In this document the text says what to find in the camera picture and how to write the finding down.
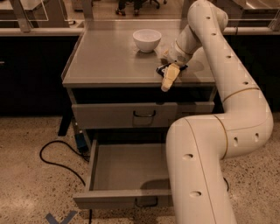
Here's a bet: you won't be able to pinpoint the upper grey drawer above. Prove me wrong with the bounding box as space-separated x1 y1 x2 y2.
72 101 214 129

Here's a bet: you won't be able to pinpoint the white ceramic bowl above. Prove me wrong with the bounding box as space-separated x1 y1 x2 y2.
133 29 162 53

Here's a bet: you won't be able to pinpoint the black floor cable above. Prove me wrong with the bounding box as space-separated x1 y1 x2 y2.
38 140 91 187

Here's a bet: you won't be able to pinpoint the person legs in background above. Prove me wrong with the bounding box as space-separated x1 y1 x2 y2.
115 0 144 17

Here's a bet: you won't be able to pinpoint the grey metal drawer cabinet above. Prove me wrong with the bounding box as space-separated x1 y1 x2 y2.
63 19 216 144

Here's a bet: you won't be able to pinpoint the blue power adapter box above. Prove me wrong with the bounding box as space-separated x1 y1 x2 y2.
74 133 88 153

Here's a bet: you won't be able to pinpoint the open grey middle drawer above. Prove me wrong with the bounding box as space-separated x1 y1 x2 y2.
73 140 172 209

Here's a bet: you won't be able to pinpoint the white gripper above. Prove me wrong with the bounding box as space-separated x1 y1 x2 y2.
161 43 193 92

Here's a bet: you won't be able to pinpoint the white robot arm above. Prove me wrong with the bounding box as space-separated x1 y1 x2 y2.
161 0 273 224

